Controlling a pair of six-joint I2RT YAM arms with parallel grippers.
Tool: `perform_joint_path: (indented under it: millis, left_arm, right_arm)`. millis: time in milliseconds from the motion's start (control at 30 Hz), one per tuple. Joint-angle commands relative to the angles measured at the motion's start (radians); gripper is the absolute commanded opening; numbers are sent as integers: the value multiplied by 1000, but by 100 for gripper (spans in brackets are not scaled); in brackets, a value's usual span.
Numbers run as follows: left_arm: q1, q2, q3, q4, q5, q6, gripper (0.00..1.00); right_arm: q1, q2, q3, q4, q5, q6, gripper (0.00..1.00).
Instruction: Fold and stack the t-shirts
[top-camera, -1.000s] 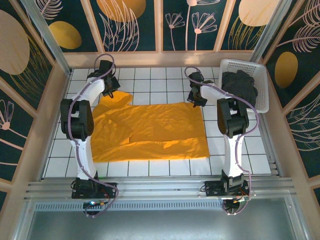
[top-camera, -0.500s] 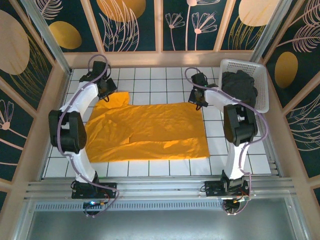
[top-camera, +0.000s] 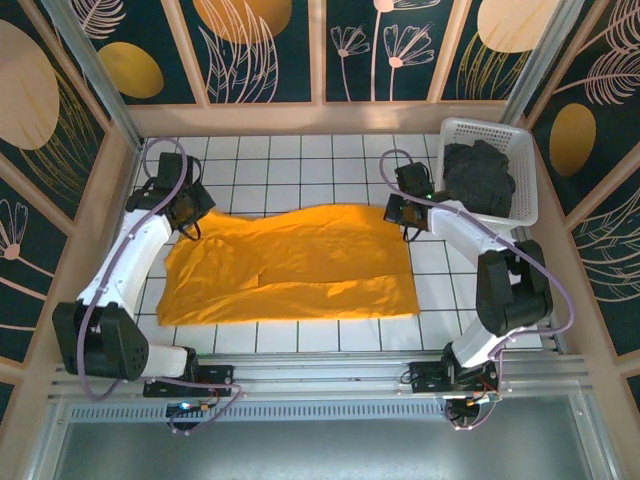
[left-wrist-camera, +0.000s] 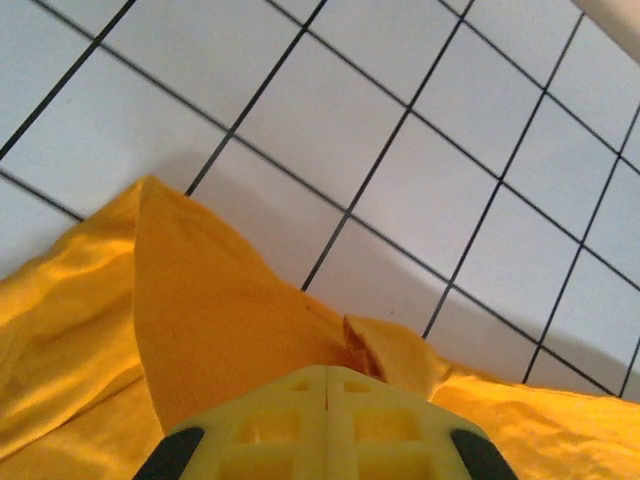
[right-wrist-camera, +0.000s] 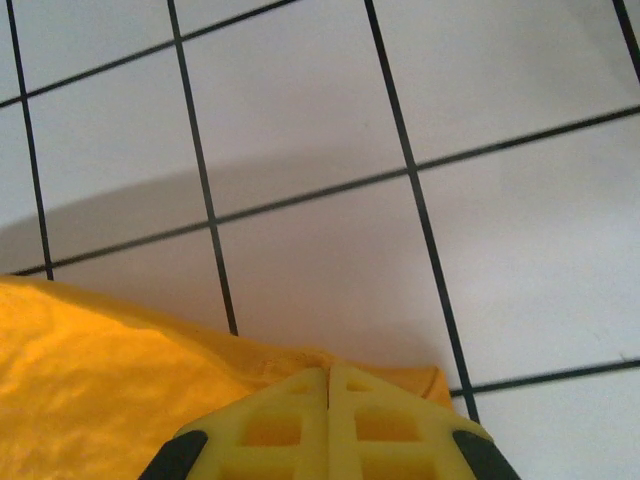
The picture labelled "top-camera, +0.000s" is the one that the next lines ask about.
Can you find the orange t-shirt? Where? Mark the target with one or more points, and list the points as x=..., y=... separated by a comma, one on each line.
x=320, y=260

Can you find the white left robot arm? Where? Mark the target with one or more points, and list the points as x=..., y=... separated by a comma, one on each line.
x=130, y=260

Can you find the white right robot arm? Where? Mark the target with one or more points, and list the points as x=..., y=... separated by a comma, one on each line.
x=510, y=295

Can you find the black t-shirt pile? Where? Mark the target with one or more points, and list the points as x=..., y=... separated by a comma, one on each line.
x=477, y=175

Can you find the white plastic laundry basket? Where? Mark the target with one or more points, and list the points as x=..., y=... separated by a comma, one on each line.
x=525, y=165

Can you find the grey metal sheet tray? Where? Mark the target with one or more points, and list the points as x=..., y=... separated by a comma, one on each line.
x=320, y=450

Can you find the wall panel, golden oval, feather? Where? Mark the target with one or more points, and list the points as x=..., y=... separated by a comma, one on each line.
x=130, y=70

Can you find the wall panel with pink flowers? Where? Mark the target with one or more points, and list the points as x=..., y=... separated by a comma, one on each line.
x=380, y=60

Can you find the aluminium corner post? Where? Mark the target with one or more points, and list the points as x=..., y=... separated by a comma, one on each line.
x=95, y=75
x=545, y=60

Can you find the wall panel, orange circle, leaves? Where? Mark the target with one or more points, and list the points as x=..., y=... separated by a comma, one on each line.
x=240, y=50

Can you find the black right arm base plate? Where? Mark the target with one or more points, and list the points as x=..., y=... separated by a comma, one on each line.
x=425, y=375

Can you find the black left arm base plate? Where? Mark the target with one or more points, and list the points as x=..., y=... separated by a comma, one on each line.
x=215, y=375

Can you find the wall panel, single flower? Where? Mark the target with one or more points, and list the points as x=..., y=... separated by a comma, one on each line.
x=25, y=270

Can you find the aluminium mounting rail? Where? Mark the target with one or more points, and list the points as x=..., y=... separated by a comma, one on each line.
x=325, y=372

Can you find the wall panel, pale circle, reeds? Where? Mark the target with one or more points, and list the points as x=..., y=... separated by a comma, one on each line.
x=500, y=50

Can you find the wall panel, large pale circle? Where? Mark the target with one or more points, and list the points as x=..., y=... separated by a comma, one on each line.
x=30, y=90

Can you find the wall panel with fern leaves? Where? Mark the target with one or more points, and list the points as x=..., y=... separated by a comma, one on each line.
x=610, y=270

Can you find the wall panel, small oval, fern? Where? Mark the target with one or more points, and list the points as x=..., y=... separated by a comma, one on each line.
x=590, y=100

